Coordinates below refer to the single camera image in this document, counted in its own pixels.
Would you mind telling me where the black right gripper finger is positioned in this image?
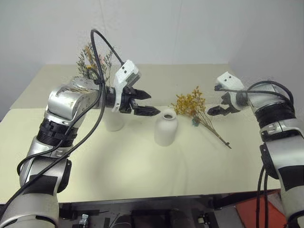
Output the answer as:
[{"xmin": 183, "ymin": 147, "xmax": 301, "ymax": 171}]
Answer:
[{"xmin": 207, "ymin": 106, "xmax": 230, "ymax": 116}]

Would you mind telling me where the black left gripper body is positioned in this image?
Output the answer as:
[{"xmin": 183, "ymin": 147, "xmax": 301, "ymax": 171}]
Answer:
[{"xmin": 119, "ymin": 87, "xmax": 138, "ymax": 114}]

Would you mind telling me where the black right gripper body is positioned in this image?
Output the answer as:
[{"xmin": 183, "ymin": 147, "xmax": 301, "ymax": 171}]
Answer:
[{"xmin": 220, "ymin": 91, "xmax": 240, "ymax": 114}]

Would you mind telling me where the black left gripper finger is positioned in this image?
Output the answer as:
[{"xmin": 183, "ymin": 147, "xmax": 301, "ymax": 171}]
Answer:
[
  {"xmin": 132, "ymin": 88, "xmax": 152, "ymax": 101},
  {"xmin": 132, "ymin": 105, "xmax": 161, "ymax": 117}
]

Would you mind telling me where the yellow dried flower bouquet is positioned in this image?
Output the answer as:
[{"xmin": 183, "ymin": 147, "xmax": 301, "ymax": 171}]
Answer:
[{"xmin": 170, "ymin": 85, "xmax": 233, "ymax": 150}]

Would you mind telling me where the white ceramic vase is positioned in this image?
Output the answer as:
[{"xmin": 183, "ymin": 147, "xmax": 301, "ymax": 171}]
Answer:
[
  {"xmin": 154, "ymin": 109, "xmax": 179, "ymax": 147},
  {"xmin": 103, "ymin": 108, "xmax": 125, "ymax": 132}
]

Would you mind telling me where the green and pink dried bouquet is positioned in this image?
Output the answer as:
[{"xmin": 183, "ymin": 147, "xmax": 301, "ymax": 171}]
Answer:
[{"xmin": 75, "ymin": 43, "xmax": 114, "ymax": 86}]

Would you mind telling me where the orange red panel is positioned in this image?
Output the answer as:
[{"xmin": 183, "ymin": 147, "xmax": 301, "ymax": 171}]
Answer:
[{"xmin": 234, "ymin": 189, "xmax": 287, "ymax": 228}]

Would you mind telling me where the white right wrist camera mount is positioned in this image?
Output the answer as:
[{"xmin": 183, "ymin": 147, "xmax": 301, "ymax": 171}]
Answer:
[{"xmin": 214, "ymin": 71, "xmax": 245, "ymax": 92}]

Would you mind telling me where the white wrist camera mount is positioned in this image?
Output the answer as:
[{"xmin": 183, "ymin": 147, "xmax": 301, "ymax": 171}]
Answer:
[
  {"xmin": 111, "ymin": 59, "xmax": 143, "ymax": 113},
  {"xmin": 214, "ymin": 71, "xmax": 245, "ymax": 92}
]

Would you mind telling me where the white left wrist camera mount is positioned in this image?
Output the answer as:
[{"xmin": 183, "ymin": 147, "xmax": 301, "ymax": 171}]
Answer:
[{"xmin": 111, "ymin": 59, "xmax": 143, "ymax": 113}]

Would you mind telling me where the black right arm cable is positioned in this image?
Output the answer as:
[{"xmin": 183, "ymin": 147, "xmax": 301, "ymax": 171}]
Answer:
[{"xmin": 214, "ymin": 80, "xmax": 296, "ymax": 124}]

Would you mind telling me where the thin black cable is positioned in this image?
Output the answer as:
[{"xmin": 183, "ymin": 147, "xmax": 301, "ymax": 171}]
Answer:
[
  {"xmin": 256, "ymin": 165, "xmax": 265, "ymax": 228},
  {"xmin": 264, "ymin": 172, "xmax": 271, "ymax": 228}
]

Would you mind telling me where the black table frame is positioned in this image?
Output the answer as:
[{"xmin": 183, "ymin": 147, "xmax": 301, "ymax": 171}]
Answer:
[{"xmin": 57, "ymin": 189, "xmax": 281, "ymax": 228}]

